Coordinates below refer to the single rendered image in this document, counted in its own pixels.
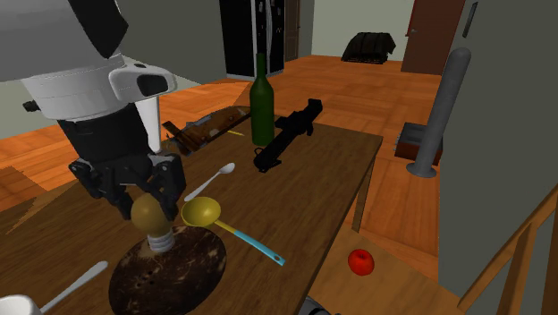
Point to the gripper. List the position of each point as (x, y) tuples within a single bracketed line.
[(109, 135)]

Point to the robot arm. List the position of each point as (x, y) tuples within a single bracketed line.
[(65, 56)]

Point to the yellow light bulb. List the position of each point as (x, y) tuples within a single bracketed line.
[(150, 218)]

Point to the white spoon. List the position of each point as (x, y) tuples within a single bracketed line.
[(209, 180)]

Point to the brown wooden tray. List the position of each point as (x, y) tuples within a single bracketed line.
[(205, 126)]

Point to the dark brown round plate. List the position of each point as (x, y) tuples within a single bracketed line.
[(174, 279)]

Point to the grey knife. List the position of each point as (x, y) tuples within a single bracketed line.
[(74, 286)]

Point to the green glass bottle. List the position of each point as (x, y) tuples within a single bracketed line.
[(262, 109)]

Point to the black gun-shaped tool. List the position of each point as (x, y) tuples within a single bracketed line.
[(283, 139)]

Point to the wooden table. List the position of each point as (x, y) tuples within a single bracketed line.
[(300, 183)]

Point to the black fridge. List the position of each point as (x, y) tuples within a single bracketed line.
[(240, 39)]

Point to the white cup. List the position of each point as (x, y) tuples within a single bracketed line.
[(17, 306)]

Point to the red apple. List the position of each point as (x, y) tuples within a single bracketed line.
[(361, 262)]

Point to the brown box with grey top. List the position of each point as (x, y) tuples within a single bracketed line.
[(410, 139)]

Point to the brown door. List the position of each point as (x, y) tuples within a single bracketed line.
[(429, 39)]

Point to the wooden railing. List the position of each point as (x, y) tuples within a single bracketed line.
[(510, 257)]

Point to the grey floor post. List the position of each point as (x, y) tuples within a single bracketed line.
[(440, 109)]

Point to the dark framed wall picture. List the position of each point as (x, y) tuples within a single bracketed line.
[(470, 19)]

